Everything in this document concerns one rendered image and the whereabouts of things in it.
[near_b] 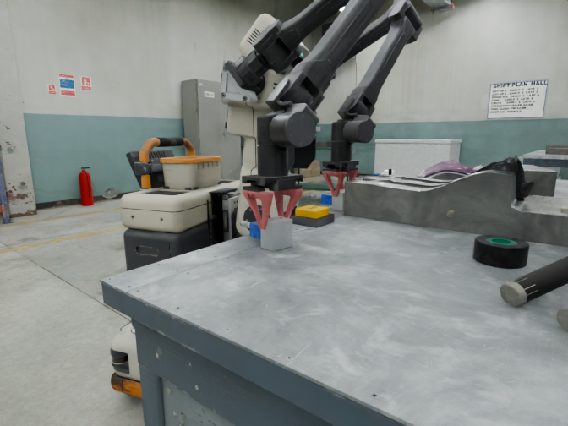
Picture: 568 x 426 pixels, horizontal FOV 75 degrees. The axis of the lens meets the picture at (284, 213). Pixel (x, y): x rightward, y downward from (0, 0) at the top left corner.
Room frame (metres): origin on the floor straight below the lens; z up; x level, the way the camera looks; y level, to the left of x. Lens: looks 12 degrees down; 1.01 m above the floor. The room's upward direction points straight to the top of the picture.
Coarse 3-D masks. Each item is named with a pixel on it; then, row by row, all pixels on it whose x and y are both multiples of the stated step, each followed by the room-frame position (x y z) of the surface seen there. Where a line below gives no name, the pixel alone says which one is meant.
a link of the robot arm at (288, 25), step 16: (320, 0) 0.97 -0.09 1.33; (336, 0) 0.96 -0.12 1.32; (304, 16) 1.00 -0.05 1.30; (320, 16) 0.99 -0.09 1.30; (272, 32) 1.04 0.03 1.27; (288, 32) 1.03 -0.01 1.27; (304, 32) 1.02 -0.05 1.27; (256, 48) 1.07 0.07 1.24; (288, 48) 1.05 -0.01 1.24; (288, 64) 1.08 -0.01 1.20
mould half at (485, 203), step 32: (352, 192) 0.96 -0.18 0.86; (384, 192) 0.90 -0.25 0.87; (416, 192) 0.86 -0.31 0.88; (448, 192) 0.81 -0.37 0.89; (480, 192) 0.78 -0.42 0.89; (512, 192) 0.76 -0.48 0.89; (416, 224) 0.85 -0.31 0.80; (448, 224) 0.81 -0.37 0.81; (480, 224) 0.77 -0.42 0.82; (512, 224) 0.74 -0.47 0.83; (544, 224) 0.70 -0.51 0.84
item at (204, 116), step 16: (192, 80) 6.62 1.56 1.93; (208, 80) 6.76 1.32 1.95; (192, 96) 6.63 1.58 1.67; (208, 96) 6.72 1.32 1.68; (192, 112) 6.65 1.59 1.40; (208, 112) 6.71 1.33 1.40; (224, 112) 7.00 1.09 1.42; (192, 128) 6.66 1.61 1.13; (208, 128) 6.70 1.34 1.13; (224, 128) 6.99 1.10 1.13; (192, 144) 6.68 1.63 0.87; (208, 144) 6.69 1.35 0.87; (224, 144) 6.98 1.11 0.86; (240, 144) 7.30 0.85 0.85; (224, 160) 6.97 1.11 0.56; (240, 160) 7.29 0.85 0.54; (224, 176) 6.96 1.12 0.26
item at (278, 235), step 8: (280, 216) 0.70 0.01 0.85; (240, 224) 0.76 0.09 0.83; (248, 224) 0.74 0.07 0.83; (256, 224) 0.70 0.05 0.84; (272, 224) 0.65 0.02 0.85; (280, 224) 0.66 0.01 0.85; (288, 224) 0.68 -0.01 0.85; (256, 232) 0.69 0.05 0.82; (264, 232) 0.67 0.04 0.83; (272, 232) 0.65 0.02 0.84; (280, 232) 0.66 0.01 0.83; (288, 232) 0.68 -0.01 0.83; (264, 240) 0.67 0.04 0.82; (272, 240) 0.65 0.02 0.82; (280, 240) 0.66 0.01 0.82; (288, 240) 0.68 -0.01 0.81; (272, 248) 0.65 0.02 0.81; (280, 248) 0.66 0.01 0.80
